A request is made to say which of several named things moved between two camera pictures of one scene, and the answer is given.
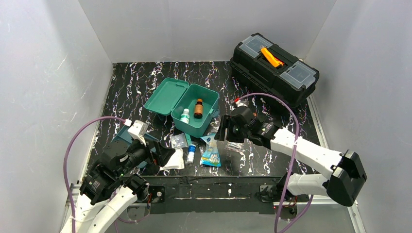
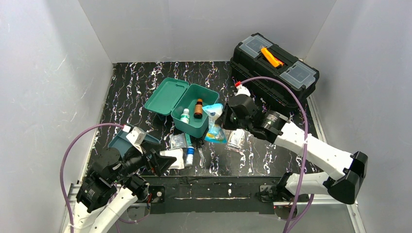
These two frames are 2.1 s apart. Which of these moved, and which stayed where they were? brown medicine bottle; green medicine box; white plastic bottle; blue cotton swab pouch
Moved: blue cotton swab pouch
Stayed: green medicine box; white plastic bottle; brown medicine bottle
